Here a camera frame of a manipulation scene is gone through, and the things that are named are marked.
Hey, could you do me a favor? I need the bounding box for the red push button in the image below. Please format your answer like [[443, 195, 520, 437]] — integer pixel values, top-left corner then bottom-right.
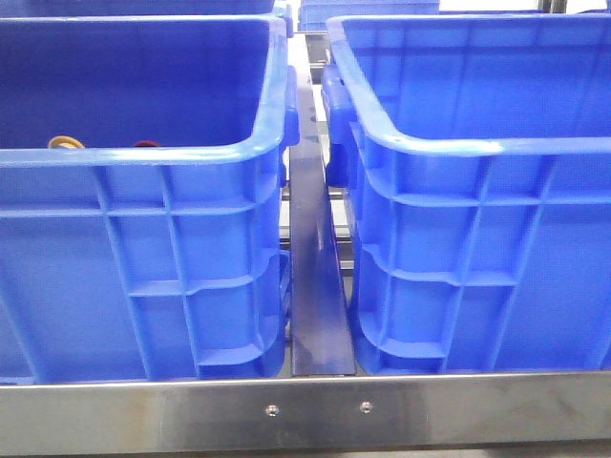
[[134, 140, 160, 148]]

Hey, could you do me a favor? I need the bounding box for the yellow push button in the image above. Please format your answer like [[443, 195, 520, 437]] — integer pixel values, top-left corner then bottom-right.
[[48, 135, 85, 149]]

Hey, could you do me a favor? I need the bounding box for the dark metal divider bar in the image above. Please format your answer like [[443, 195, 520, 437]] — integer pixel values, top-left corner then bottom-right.
[[289, 63, 357, 377]]

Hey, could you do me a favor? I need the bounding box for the left blue plastic bin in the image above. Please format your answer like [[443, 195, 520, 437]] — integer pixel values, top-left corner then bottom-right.
[[1, 15, 299, 385]]

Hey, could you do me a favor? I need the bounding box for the blue plastic bin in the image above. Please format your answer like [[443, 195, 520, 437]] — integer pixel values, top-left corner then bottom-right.
[[1, 15, 299, 385], [324, 13, 610, 375]]

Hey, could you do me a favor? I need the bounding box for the right blue plastic bin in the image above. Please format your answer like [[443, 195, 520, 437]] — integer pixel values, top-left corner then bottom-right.
[[324, 13, 610, 375]]

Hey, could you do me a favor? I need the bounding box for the rear right blue bin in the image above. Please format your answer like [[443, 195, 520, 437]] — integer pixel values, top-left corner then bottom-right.
[[298, 0, 440, 31]]

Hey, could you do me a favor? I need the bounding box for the rear left blue bin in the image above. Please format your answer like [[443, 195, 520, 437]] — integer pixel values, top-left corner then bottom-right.
[[1, 0, 293, 37]]

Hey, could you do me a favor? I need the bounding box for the steel front rail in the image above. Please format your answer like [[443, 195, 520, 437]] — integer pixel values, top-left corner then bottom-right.
[[1, 371, 610, 456]]

